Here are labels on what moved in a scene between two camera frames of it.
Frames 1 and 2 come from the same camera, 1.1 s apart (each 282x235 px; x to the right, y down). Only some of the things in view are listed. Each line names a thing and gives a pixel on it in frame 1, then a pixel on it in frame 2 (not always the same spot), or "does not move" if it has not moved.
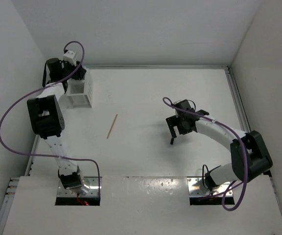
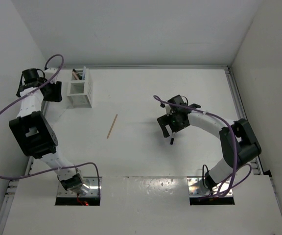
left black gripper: [79, 74] -> [56, 96]
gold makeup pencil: [110, 130] does not move
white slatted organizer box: [81, 91] does not move
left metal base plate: [91, 187] does not move
